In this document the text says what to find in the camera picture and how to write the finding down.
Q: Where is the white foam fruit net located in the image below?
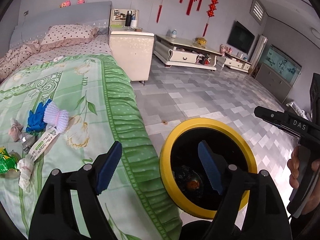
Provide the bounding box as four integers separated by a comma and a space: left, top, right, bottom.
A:
43, 101, 69, 133

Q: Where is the fish tank cabinet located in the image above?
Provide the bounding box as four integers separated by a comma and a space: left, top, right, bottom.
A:
254, 44, 302, 103

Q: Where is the pink tissue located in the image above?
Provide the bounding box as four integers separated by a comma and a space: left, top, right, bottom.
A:
8, 118, 23, 142

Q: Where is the pink polka dot blanket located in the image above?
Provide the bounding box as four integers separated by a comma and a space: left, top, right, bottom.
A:
0, 40, 40, 82

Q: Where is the person right hand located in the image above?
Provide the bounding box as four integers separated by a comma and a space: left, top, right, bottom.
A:
286, 146, 320, 215

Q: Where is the grey upholstered headboard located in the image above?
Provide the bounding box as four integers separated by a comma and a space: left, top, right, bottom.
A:
9, 1, 112, 49

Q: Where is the white green paper package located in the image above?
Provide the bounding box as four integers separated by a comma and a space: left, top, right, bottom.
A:
26, 127, 59, 162

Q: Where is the green floral bed quilt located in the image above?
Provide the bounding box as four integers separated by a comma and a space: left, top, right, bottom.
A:
1, 54, 182, 239

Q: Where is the cream bedside cabinet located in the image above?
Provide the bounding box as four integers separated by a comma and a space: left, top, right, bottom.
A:
108, 8, 155, 84

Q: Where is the green snack wrapper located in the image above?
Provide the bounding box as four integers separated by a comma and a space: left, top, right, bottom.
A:
0, 147, 18, 174

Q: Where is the orange fruit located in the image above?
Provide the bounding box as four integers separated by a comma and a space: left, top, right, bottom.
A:
187, 180, 200, 190

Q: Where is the wall mounted black television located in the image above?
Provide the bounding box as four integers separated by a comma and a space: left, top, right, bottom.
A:
227, 21, 255, 54

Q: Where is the pink polka dot pillow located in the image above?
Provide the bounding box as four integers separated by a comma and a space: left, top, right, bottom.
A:
40, 24, 99, 51

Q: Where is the white tissue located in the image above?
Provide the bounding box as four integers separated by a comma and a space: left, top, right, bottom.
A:
17, 158, 34, 191

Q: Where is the cream tv stand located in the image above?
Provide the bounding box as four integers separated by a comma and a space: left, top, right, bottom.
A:
217, 52, 252, 73

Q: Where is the yellow rimmed trash bin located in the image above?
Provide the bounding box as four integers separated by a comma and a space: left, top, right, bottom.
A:
159, 118, 257, 219

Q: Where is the cream coffee table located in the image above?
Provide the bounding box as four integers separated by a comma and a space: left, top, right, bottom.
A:
153, 35, 222, 72

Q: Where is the right red knot ornament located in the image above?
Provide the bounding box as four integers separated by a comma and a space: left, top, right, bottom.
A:
202, 0, 219, 37

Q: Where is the pink plush toy left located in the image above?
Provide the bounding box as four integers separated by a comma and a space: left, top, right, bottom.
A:
60, 0, 71, 8

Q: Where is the silver foil snack bag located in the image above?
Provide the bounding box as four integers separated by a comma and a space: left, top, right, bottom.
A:
20, 132, 36, 153

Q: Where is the black thermos bottle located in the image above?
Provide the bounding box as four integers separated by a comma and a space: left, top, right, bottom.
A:
125, 10, 132, 27

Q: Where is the blue rubber glove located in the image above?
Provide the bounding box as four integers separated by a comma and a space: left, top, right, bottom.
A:
26, 99, 52, 134

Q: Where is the white standing air conditioner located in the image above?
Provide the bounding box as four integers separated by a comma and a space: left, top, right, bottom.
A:
248, 35, 267, 74

